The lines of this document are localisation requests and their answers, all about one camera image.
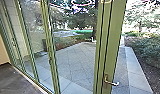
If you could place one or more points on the white outdoor bench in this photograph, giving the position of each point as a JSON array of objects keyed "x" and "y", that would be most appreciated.
[{"x": 93, "y": 39}]

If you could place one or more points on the dark tree trunk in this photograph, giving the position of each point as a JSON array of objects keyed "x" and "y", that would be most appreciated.
[{"x": 95, "y": 20}]

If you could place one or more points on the green garden shrub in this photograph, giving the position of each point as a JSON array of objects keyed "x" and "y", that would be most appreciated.
[{"x": 147, "y": 48}]

